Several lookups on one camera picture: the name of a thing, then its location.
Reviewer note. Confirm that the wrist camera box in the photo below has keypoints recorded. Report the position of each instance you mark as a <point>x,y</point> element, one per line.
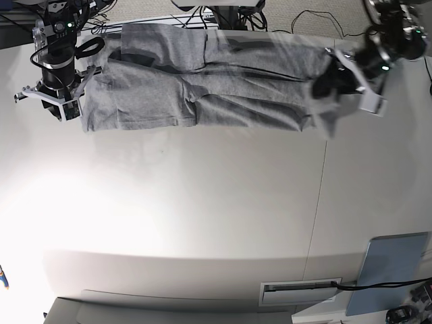
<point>70,110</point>
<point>373,103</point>

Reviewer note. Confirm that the central black stand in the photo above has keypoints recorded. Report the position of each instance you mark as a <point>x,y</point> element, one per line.
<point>233,17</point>

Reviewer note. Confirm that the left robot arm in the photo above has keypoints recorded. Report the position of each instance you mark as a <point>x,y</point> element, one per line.
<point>395,32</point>

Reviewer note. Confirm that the white cable tray box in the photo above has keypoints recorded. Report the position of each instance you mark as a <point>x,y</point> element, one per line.
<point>291,293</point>

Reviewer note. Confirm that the blue orange tool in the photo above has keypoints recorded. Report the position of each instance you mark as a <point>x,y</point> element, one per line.
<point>3,279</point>

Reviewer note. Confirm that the black device bottom right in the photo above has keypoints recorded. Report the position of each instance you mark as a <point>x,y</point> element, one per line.
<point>402,314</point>

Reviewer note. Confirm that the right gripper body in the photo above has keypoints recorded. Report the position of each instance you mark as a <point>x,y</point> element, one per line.
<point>57,96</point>

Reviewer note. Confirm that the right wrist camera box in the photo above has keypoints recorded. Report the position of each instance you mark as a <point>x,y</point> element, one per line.
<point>70,110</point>

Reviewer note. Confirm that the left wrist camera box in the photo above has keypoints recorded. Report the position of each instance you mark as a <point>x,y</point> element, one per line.
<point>373,103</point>

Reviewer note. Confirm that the blue-grey board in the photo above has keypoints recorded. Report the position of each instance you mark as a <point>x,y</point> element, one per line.
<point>388,259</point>

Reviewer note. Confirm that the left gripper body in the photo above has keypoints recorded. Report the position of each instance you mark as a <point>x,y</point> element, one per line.
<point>349,62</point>

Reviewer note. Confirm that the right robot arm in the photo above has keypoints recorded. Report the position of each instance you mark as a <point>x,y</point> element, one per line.
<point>56,51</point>

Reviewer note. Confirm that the grey T-shirt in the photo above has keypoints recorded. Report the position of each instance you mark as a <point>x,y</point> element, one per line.
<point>157,75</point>

